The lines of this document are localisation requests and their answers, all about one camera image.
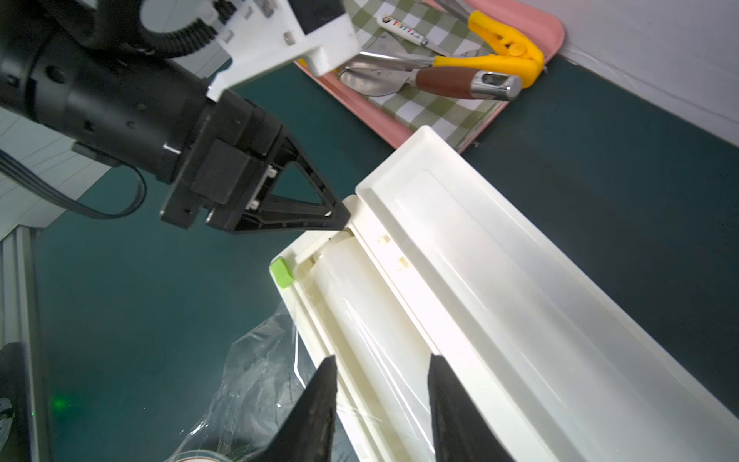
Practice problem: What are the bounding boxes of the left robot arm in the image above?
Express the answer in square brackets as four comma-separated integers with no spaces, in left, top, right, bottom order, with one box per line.
[1,1,360,234]

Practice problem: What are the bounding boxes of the round patterned plate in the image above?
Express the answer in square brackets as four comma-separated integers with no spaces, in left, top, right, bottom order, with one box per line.
[169,450,232,462]

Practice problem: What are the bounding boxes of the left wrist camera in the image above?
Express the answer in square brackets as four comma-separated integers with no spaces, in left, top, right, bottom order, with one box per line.
[200,1,362,101]

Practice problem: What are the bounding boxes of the green checkered cloth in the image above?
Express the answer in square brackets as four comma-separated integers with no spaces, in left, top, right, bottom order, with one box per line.
[319,1,522,152]

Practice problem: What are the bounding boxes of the wooden handled scoop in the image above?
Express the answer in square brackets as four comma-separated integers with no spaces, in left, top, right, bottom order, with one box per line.
[339,67,523,101]

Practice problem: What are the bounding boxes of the yellow tongs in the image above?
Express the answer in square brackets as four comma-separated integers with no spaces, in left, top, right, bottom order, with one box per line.
[345,0,547,89]

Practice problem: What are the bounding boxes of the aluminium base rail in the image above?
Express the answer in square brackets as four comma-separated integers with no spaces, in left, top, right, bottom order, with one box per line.
[1,226,53,461]

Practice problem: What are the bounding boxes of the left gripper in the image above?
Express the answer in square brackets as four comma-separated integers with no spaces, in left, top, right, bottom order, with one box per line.
[160,90,350,234]

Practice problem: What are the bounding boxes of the pink tray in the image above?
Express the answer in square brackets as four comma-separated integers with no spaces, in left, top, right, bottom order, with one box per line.
[315,1,565,152]

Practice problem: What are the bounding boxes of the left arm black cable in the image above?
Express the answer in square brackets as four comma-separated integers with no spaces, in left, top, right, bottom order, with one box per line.
[33,0,244,59]

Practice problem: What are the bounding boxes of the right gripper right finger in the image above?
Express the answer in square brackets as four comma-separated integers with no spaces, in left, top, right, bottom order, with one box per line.
[427,354,514,462]

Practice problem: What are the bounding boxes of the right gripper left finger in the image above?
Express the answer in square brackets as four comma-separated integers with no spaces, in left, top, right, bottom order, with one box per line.
[252,355,338,462]

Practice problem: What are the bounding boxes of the white plastic wrap dispenser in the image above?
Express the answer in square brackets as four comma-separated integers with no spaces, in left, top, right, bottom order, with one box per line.
[269,127,738,461]

